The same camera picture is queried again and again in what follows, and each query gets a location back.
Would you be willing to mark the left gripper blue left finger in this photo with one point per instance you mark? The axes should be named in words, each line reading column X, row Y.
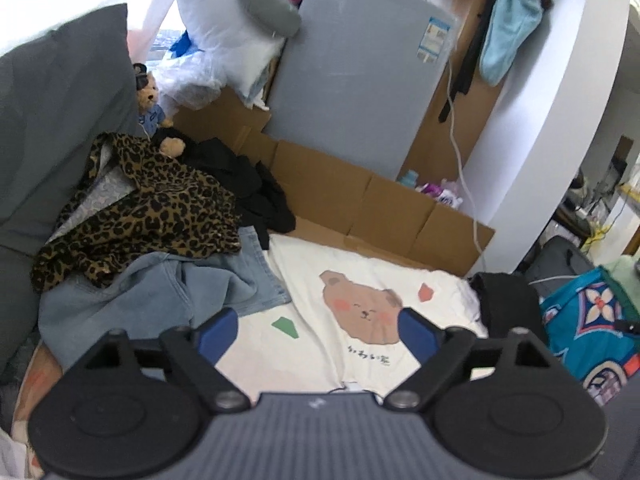
column 215, row 337

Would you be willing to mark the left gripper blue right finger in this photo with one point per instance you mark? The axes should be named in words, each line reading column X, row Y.
column 422, row 338

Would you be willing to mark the black clothes pile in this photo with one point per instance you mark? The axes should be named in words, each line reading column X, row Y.
column 259, row 199

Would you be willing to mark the white cartoon bed sheet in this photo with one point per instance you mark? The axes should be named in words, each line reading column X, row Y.
column 129, row 407

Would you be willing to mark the light blue jeans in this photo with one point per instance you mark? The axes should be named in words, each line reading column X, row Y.
column 156, row 292

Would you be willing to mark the folded black garment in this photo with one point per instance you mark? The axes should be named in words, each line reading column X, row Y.
column 507, row 301

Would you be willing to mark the purple white package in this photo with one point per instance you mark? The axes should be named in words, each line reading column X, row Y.
column 445, row 192

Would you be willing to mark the leopard print garment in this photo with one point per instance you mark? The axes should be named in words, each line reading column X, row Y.
column 171, row 208

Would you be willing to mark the dark grey suitcase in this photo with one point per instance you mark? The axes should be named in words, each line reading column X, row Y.
column 555, row 264

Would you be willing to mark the light blue bottle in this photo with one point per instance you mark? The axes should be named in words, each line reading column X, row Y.
column 409, row 179

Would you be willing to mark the brown cardboard sheet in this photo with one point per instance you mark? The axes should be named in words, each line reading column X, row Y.
column 338, row 202

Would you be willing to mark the teal patterned jersey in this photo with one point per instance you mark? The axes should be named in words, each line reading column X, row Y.
column 588, row 322

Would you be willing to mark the teddy bear in blue shirt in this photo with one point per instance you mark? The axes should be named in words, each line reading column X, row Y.
column 151, row 116

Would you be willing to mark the grey appliance box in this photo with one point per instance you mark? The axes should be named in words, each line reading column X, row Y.
column 356, row 80

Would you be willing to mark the white pillow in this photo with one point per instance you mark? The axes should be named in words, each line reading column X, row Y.
column 216, row 46

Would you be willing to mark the grey pillow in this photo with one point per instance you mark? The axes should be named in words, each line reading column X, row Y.
column 58, row 92

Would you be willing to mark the light blue hanging cloth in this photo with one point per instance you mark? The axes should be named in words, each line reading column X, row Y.
column 511, row 22

